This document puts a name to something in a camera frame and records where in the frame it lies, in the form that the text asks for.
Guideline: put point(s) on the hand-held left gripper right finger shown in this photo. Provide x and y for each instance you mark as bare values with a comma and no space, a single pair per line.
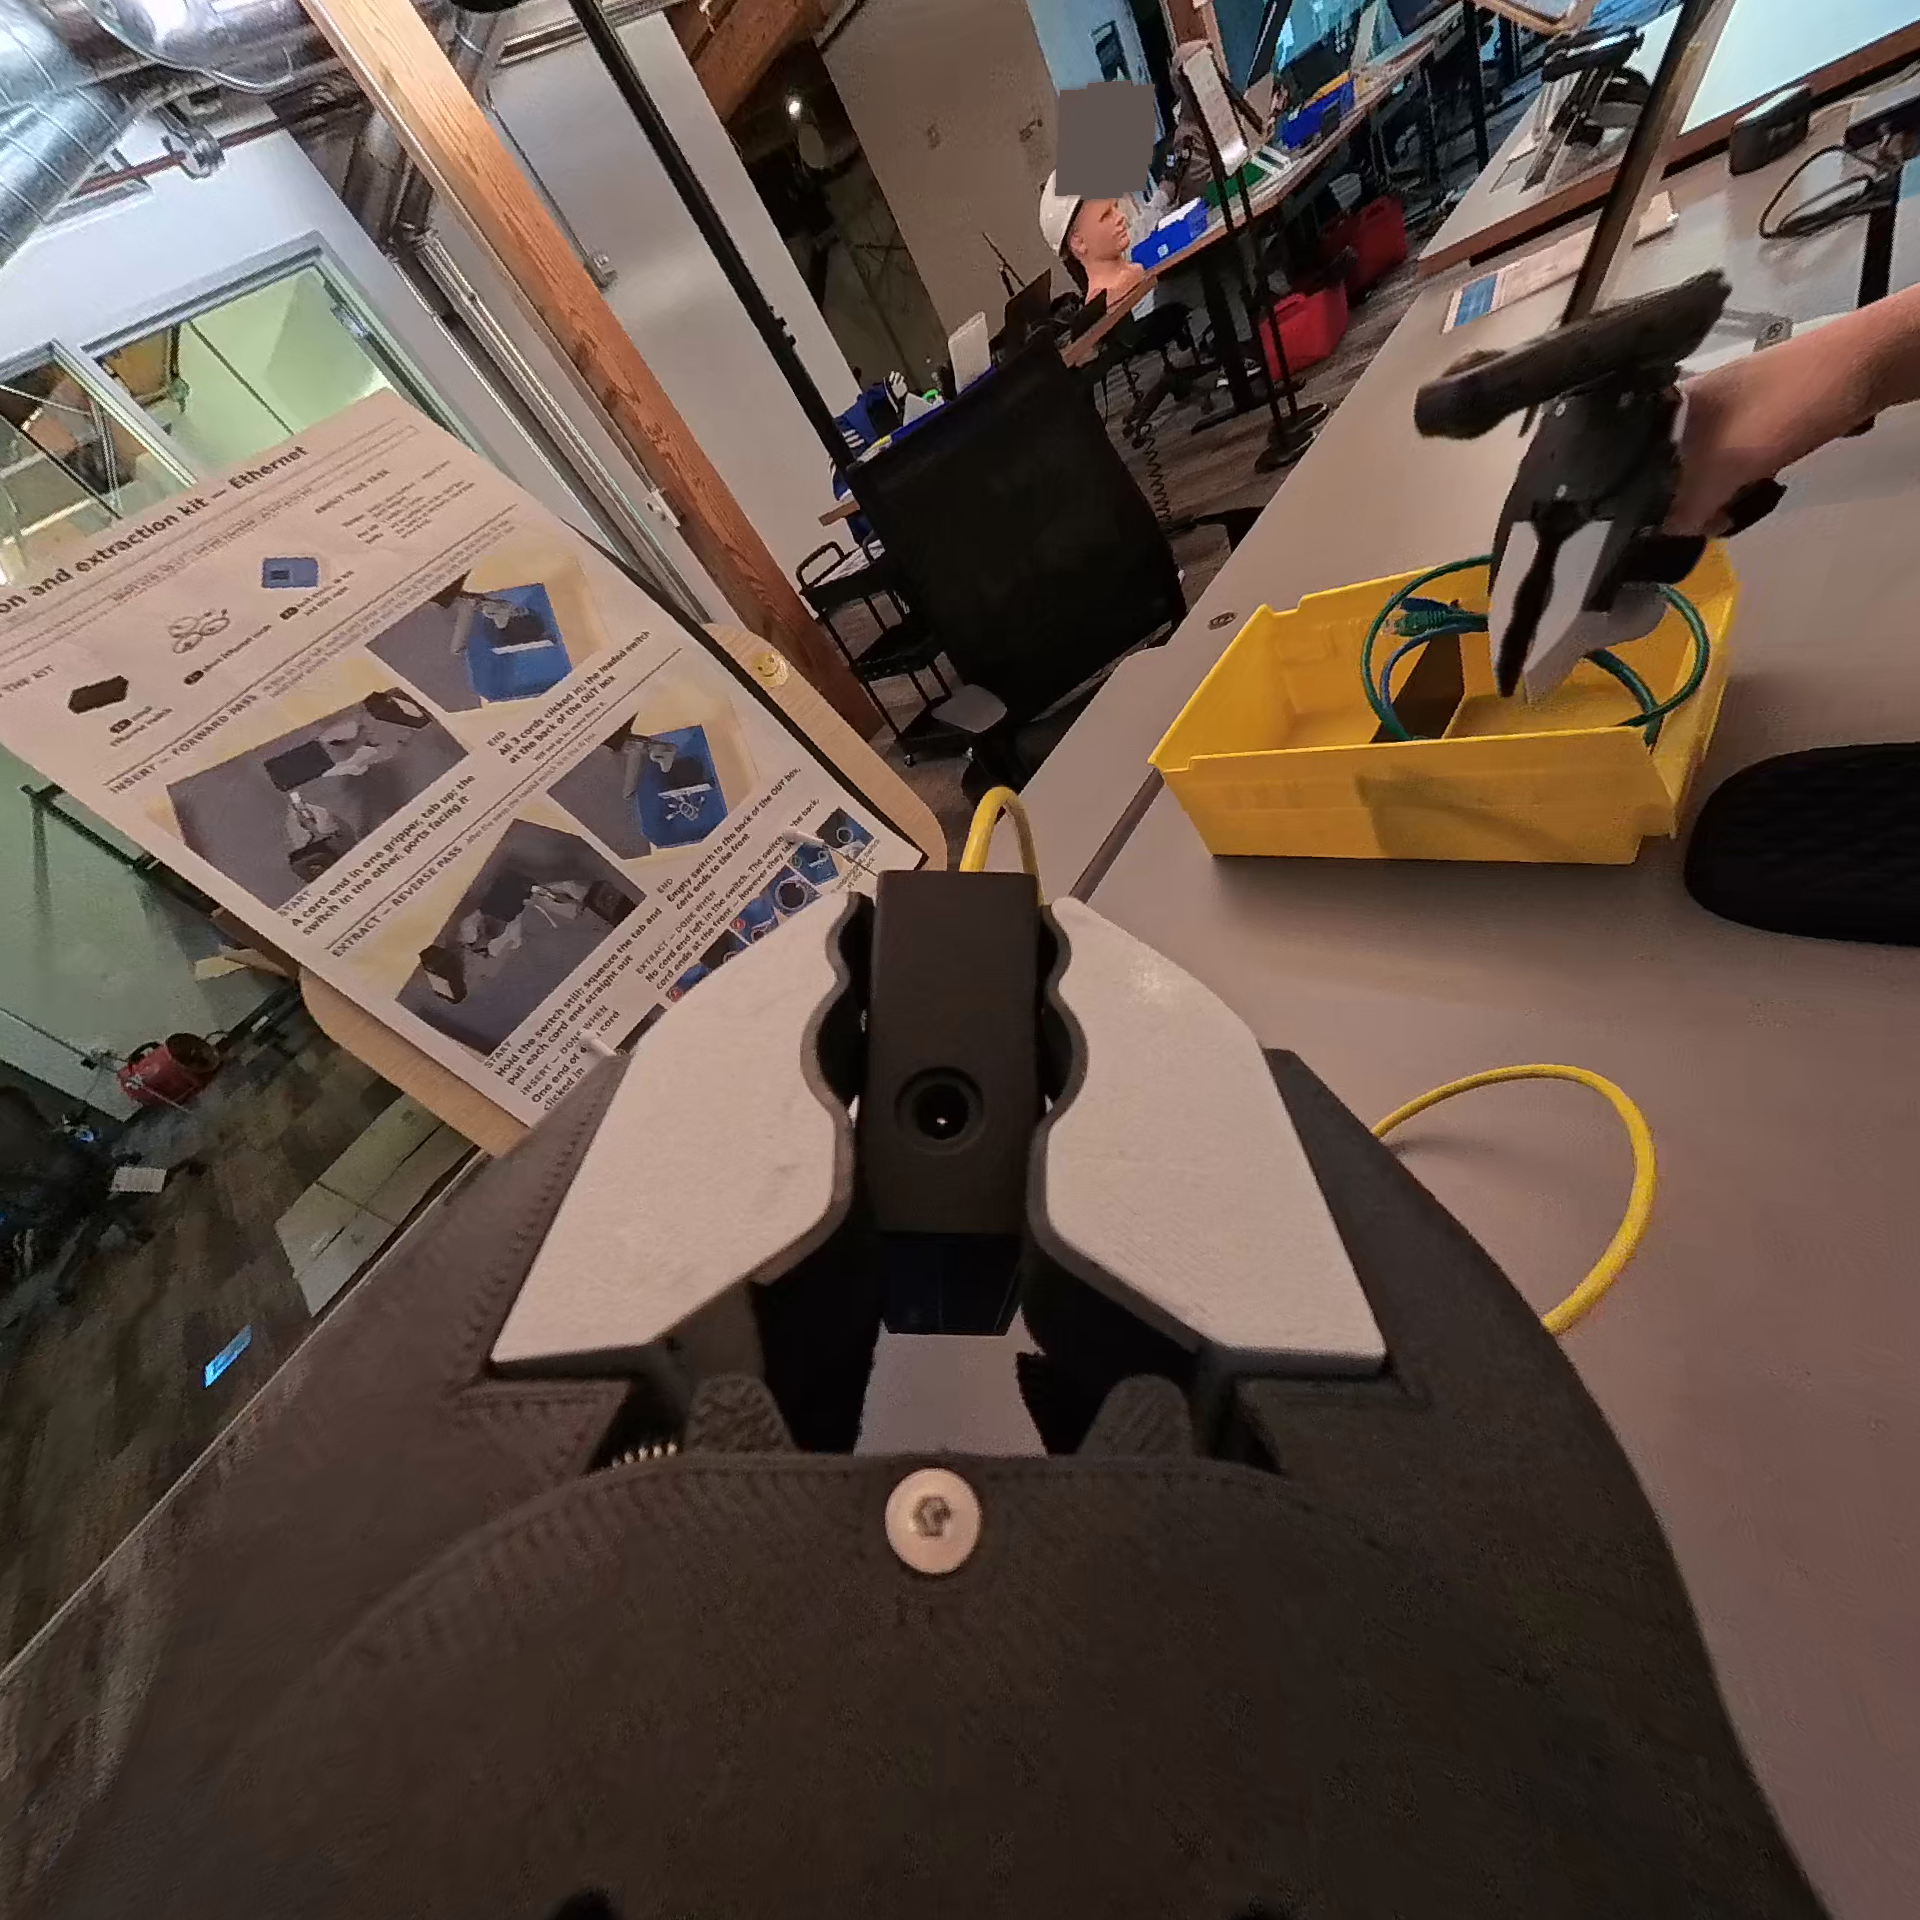
1200,1171

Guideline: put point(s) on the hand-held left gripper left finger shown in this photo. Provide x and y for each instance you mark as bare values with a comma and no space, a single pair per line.
706,1171

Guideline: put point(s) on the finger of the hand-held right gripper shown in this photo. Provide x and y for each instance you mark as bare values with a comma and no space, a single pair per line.
1575,660
1511,599

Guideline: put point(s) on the yellow plastic bin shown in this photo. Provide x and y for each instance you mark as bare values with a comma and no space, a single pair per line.
1426,795

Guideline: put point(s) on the black network switch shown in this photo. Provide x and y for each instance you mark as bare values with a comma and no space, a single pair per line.
946,1019

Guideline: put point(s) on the person's right forearm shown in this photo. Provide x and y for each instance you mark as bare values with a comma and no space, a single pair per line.
1846,368

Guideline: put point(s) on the person's right hand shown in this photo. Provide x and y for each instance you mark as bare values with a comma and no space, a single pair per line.
1711,450

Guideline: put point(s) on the paper sheet with blue mark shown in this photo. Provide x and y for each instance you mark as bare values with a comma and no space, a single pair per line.
1560,271

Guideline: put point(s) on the black textured pad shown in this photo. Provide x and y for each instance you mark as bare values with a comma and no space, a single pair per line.
1816,848

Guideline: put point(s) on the red bag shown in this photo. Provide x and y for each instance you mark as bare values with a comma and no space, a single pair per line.
1367,240
1301,331

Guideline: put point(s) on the metal stand pole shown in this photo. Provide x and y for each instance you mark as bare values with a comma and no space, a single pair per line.
1652,136

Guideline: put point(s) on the black office chair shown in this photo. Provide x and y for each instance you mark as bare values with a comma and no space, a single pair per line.
1021,523

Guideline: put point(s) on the mannequin head with white helmet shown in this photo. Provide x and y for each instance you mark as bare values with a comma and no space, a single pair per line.
1102,248

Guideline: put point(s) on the instruction poster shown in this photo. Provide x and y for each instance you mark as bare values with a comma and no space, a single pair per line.
375,749

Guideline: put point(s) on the wooden beam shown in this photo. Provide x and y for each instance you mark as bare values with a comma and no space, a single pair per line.
547,283

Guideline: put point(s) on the black stand pole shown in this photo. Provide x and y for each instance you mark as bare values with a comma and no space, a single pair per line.
703,211

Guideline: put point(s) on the silver air duct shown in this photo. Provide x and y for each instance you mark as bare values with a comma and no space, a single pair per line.
91,89

